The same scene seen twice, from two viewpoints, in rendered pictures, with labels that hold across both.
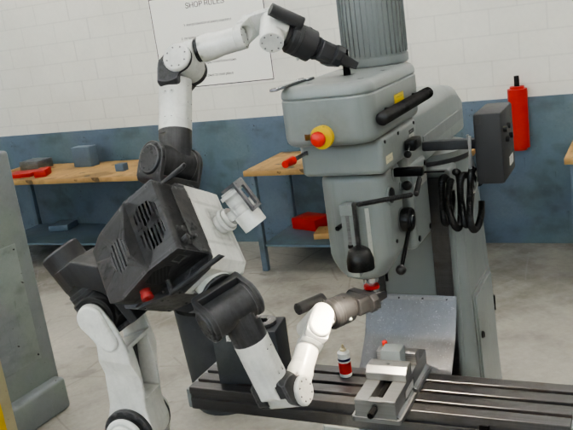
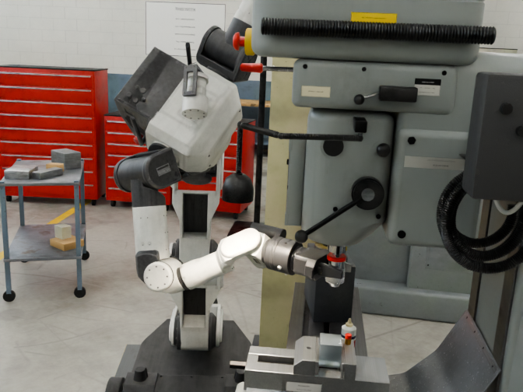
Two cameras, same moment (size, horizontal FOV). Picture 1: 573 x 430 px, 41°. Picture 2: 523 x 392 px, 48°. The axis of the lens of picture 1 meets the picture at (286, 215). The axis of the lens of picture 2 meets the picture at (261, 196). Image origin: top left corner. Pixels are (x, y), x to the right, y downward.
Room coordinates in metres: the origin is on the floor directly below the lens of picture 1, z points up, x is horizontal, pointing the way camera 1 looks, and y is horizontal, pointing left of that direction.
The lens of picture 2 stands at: (1.47, -1.41, 1.75)
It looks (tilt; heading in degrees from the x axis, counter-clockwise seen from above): 14 degrees down; 69
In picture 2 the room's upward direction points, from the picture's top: 3 degrees clockwise
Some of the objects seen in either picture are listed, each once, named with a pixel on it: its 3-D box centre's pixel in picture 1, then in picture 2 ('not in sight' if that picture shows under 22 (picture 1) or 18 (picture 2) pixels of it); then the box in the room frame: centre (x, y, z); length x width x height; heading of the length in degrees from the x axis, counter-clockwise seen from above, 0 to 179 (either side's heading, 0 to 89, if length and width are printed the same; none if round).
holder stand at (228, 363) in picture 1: (251, 348); (328, 279); (2.34, 0.17, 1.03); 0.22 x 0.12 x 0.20; 72
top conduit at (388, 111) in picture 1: (405, 104); (375, 30); (2.11, -0.37, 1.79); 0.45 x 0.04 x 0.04; 153
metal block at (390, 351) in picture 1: (393, 356); (330, 350); (2.12, -0.26, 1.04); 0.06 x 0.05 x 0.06; 64
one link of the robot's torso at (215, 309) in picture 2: not in sight; (197, 325); (2.03, 0.64, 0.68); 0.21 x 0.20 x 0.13; 71
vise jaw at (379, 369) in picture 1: (388, 370); (307, 355); (2.07, -0.24, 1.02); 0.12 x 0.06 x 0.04; 64
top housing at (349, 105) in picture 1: (352, 102); (362, 23); (2.16, -0.23, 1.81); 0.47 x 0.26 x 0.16; 153
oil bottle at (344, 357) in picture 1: (344, 359); (348, 336); (2.26, -0.12, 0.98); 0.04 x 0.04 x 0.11
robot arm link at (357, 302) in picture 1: (350, 305); (302, 260); (2.09, -0.15, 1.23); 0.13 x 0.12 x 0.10; 38
